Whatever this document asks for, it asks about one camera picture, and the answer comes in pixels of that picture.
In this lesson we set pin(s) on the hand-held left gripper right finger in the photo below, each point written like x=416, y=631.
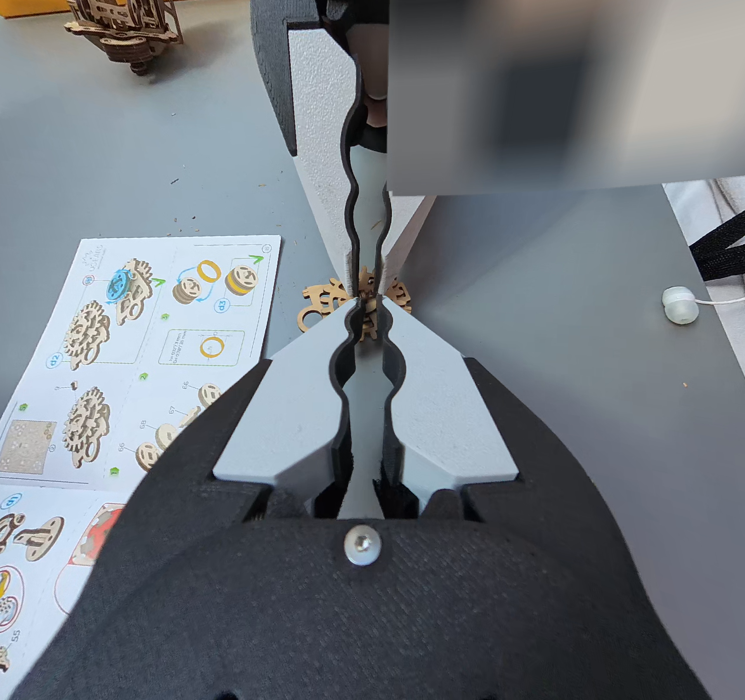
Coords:
x=448, y=420

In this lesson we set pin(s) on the person's right hand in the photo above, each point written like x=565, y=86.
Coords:
x=377, y=111

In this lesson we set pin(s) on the assembled wooden model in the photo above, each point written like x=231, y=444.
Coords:
x=122, y=19

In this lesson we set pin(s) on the white round earbud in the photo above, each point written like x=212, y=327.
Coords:
x=680, y=305

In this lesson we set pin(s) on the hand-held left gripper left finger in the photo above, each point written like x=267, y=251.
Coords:
x=273, y=420

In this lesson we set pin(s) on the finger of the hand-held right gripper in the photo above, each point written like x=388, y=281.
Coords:
x=401, y=220
x=320, y=129

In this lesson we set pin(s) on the illustrated instruction booklet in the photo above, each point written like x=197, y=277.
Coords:
x=174, y=327

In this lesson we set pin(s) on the white printed cloth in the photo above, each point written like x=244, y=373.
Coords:
x=733, y=327

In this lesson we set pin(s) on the wooden gear assembly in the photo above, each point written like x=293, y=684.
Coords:
x=323, y=298

